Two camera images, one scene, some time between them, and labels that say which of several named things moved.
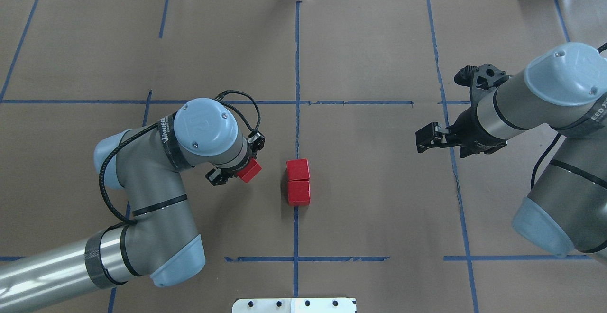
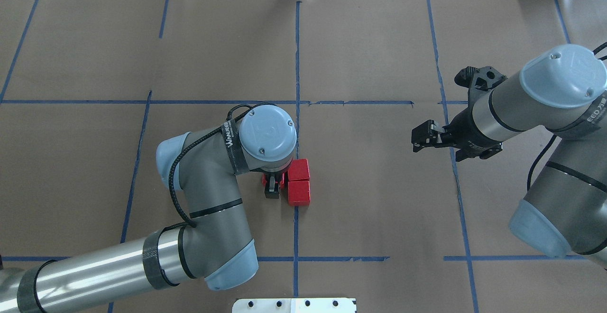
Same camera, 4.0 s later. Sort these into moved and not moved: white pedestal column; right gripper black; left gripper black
Moved: left gripper black
Not moved: white pedestal column; right gripper black
